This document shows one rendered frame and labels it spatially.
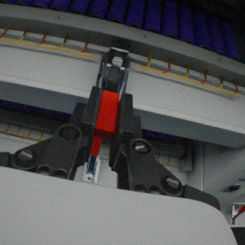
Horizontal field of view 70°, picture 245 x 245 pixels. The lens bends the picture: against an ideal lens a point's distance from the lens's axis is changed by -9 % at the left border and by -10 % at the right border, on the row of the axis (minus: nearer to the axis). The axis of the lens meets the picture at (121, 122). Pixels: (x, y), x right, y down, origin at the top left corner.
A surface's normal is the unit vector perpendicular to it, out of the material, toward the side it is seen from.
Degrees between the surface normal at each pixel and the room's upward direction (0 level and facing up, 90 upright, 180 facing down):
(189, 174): 90
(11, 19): 110
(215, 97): 20
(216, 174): 90
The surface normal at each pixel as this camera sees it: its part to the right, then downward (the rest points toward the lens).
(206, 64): -0.14, 0.91
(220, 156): -0.97, -0.20
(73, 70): 0.19, -0.36
